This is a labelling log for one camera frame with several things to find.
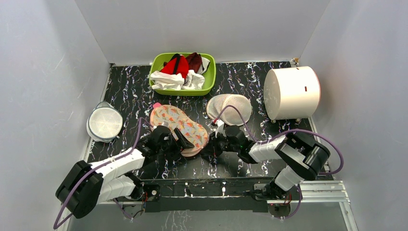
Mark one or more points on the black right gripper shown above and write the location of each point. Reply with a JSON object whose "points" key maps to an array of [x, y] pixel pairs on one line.
{"points": [[215, 146]]}

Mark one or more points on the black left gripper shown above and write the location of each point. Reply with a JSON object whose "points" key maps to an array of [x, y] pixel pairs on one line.
{"points": [[182, 144]]}

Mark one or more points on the floral mesh laundry bag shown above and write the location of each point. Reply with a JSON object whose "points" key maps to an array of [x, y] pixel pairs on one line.
{"points": [[173, 117]]}

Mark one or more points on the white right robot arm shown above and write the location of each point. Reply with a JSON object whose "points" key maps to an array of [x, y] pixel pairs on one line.
{"points": [[304, 157]]}

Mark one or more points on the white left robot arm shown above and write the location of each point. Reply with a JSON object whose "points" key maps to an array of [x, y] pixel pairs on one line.
{"points": [[88, 184]]}

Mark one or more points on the white mesh laundry bag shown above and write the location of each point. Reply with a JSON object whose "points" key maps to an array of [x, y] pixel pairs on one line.
{"points": [[235, 104]]}

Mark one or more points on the grey round mesh laundry bag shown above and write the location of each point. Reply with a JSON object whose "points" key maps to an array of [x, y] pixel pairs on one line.
{"points": [[104, 123]]}

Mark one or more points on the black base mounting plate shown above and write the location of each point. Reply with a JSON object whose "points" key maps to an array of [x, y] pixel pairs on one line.
{"points": [[233, 204]]}

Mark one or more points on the white crumpled garment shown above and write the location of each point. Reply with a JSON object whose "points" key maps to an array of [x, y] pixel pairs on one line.
{"points": [[162, 81]]}

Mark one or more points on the red black garment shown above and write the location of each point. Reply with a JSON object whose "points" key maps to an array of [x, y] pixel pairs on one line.
{"points": [[177, 65]]}

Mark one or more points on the dark red white garment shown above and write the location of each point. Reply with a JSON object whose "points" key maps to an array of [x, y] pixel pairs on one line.
{"points": [[198, 63]]}

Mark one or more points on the green plastic basin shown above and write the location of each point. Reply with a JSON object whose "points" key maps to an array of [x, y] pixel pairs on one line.
{"points": [[209, 75]]}

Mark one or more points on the white cylindrical drum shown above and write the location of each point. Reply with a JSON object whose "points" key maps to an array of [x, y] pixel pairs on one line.
{"points": [[291, 93]]}

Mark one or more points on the aluminium frame rail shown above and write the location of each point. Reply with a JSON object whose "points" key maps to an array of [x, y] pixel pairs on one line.
{"points": [[320, 191]]}

